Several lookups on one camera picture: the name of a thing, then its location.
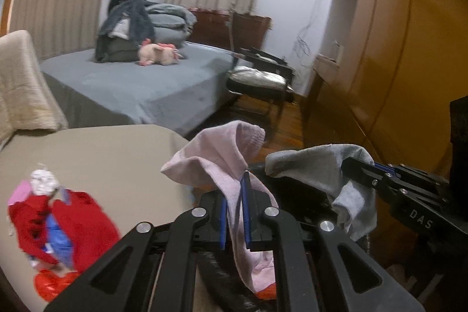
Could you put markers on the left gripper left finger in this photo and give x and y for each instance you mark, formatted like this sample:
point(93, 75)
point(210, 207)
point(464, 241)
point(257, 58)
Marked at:
point(152, 268)

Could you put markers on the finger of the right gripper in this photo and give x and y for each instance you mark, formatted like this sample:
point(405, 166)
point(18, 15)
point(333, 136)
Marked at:
point(367, 175)
point(387, 168)

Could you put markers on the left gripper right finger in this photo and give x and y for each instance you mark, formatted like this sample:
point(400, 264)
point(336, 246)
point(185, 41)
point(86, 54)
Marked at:
point(318, 267)

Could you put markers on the grey sock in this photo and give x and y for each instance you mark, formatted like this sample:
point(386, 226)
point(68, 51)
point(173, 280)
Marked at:
point(320, 168)

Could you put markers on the pink sock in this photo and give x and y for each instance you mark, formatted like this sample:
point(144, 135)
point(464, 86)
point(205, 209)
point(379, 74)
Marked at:
point(217, 158)

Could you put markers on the black lined trash bin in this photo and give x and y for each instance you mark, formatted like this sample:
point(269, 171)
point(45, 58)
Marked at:
point(218, 270)

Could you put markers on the red cloth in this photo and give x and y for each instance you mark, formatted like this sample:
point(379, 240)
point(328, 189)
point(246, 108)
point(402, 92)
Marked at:
point(89, 229)

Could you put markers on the blue plastic bag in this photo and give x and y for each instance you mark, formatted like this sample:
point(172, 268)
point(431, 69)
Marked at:
point(60, 243)

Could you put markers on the red plastic bag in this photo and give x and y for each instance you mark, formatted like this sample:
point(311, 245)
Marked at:
point(49, 285)

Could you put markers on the white crumpled tissue ball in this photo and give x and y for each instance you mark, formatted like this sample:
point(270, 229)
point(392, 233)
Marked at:
point(43, 182)

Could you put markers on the pink face mask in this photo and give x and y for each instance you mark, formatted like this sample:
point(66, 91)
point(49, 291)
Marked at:
point(20, 193)

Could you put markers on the black office chair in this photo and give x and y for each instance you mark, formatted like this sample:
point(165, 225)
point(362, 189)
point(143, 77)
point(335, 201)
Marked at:
point(261, 60)

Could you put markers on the wooden wardrobe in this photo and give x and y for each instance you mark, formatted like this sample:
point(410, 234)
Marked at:
point(403, 62)

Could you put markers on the silver seat cushion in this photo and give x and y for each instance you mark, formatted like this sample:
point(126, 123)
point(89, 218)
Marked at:
point(250, 76)

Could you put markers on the grey bed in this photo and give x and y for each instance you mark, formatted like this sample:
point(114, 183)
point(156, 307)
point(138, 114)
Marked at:
point(179, 97)

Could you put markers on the beige folded quilt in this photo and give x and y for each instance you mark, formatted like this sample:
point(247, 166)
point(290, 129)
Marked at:
point(27, 103)

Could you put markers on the pink plush pig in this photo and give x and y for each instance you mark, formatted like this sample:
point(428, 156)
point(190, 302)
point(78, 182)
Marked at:
point(151, 53)

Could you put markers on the dark wooden headboard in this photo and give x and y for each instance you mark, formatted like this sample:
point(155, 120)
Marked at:
point(222, 29)

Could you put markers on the stack of grey bedding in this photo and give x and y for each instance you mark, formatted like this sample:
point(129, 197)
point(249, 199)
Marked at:
point(133, 22)

